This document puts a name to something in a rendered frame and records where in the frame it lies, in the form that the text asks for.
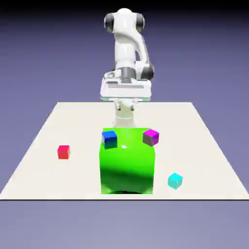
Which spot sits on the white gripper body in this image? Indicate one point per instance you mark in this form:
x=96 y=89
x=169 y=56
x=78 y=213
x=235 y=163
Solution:
x=126 y=93

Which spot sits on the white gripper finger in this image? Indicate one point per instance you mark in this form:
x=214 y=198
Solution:
x=118 y=106
x=133 y=106

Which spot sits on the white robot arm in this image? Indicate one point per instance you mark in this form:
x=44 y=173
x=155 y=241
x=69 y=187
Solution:
x=124 y=39

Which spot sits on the small blue cube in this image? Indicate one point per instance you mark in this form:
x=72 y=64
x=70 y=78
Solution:
x=109 y=139

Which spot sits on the small magenta cube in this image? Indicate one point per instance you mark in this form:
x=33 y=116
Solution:
x=151 y=137

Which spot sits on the small red cube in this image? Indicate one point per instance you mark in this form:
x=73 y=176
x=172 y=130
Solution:
x=63 y=152

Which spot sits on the small cyan cube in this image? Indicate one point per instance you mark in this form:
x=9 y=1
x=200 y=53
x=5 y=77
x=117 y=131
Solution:
x=175 y=181

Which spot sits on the large green box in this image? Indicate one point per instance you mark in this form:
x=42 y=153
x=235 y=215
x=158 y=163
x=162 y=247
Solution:
x=126 y=167

